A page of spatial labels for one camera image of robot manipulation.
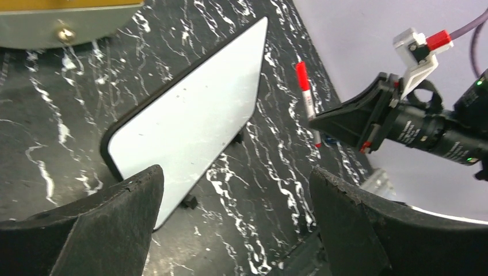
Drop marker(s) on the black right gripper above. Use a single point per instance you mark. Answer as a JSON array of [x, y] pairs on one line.
[[362, 118]]

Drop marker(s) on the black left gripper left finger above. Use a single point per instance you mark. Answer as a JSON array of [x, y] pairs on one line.
[[106, 233]]

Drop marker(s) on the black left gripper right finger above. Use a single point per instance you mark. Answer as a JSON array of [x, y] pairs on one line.
[[365, 234]]

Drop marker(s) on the white whiteboard marker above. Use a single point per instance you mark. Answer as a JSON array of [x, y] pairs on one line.
[[309, 105]]

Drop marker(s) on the red marker cap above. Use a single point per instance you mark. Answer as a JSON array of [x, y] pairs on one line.
[[302, 76]]

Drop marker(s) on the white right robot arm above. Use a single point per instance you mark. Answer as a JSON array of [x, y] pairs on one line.
[[458, 135]]

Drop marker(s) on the black framed whiteboard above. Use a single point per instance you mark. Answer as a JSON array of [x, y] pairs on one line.
[[186, 124]]

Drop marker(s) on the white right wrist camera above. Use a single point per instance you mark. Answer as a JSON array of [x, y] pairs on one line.
[[418, 52]]

